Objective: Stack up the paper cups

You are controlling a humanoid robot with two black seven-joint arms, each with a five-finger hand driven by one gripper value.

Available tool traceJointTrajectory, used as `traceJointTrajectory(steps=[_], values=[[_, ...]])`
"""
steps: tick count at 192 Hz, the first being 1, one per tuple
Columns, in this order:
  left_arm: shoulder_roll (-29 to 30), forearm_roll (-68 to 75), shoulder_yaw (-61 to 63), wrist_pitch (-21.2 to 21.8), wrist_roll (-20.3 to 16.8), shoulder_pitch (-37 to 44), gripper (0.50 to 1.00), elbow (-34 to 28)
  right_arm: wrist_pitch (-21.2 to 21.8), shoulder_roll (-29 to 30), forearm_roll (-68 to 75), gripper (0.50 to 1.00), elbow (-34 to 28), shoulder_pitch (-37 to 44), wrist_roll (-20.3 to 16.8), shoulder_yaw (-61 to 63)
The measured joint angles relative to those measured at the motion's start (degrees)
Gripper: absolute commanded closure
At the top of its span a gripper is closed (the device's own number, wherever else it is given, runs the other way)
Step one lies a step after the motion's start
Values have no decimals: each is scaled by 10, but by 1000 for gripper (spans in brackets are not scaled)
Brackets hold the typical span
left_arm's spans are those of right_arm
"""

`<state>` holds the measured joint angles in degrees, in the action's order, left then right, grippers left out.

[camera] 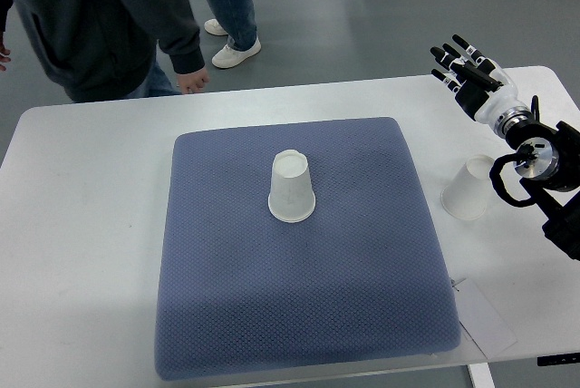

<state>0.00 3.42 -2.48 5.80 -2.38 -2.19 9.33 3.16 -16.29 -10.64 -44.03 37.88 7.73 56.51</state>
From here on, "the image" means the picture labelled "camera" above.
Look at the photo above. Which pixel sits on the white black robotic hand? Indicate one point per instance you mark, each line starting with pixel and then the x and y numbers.
pixel 481 88

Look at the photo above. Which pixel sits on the white paper cup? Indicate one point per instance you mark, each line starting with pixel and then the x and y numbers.
pixel 291 198
pixel 466 196

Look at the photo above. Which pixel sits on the white paper cup on cushion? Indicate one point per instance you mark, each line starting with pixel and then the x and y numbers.
pixel 291 198

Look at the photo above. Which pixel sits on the white paper tag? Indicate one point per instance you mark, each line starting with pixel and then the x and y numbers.
pixel 481 320

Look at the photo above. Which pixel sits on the blue mesh cushion pad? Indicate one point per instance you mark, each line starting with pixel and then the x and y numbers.
pixel 363 277

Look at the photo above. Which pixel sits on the black table control panel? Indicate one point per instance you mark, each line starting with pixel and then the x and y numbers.
pixel 558 359

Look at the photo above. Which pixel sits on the white table leg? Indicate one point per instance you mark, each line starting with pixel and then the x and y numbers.
pixel 480 376

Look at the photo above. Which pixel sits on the person in jeans and sneakers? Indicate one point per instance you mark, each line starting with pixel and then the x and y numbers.
pixel 234 19

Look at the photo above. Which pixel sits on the person in dark hoodie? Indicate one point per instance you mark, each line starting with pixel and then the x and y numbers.
pixel 100 50

